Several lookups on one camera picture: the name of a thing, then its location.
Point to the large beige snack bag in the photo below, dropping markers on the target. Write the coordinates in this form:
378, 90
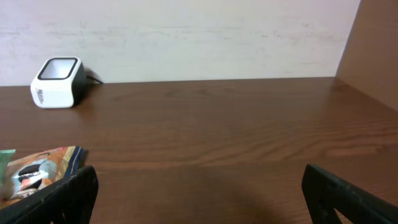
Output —
28, 175

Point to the teal wet wipes pack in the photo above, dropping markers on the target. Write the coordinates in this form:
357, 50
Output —
5, 157

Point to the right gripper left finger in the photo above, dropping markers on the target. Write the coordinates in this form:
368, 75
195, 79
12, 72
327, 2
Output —
68, 200

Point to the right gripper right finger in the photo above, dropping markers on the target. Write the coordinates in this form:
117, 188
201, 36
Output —
327, 194

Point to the white barcode scanner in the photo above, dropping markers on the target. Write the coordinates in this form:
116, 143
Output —
60, 83

